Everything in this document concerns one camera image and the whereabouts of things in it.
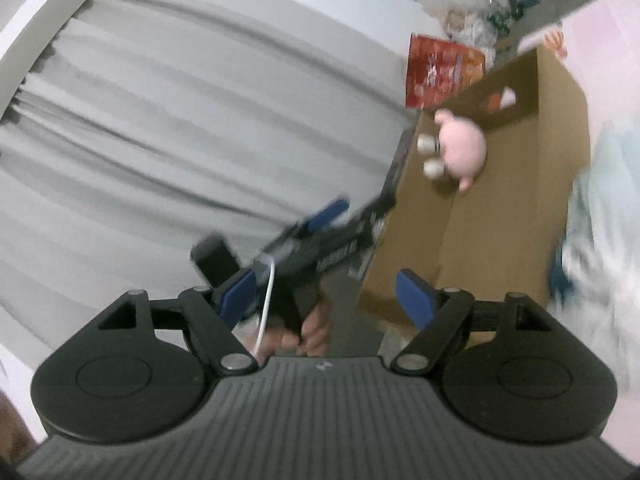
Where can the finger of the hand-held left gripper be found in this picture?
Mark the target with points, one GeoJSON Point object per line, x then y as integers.
{"type": "Point", "coordinates": [327, 213]}
{"type": "Point", "coordinates": [375, 212]}

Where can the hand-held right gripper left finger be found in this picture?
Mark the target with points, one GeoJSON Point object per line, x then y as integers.
{"type": "Point", "coordinates": [235, 295]}

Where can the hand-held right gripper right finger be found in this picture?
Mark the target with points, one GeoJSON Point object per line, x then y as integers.
{"type": "Point", "coordinates": [415, 297]}

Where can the cardboard box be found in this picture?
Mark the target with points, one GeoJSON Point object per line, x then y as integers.
{"type": "Point", "coordinates": [500, 235]}

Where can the pink plush toy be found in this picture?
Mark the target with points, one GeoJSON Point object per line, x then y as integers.
{"type": "Point", "coordinates": [462, 147]}

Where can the person's left hand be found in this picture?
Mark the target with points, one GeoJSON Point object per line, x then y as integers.
{"type": "Point", "coordinates": [315, 330]}

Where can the red snack bag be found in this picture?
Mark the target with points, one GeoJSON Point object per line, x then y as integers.
{"type": "Point", "coordinates": [440, 72]}

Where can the grey pleated curtain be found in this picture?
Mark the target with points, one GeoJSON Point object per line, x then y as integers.
{"type": "Point", "coordinates": [175, 135]}

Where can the white plastic bag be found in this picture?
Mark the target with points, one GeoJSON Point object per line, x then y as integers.
{"type": "Point", "coordinates": [600, 240]}

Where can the pile of assorted packets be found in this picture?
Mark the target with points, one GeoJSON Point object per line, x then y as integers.
{"type": "Point", "coordinates": [480, 15]}

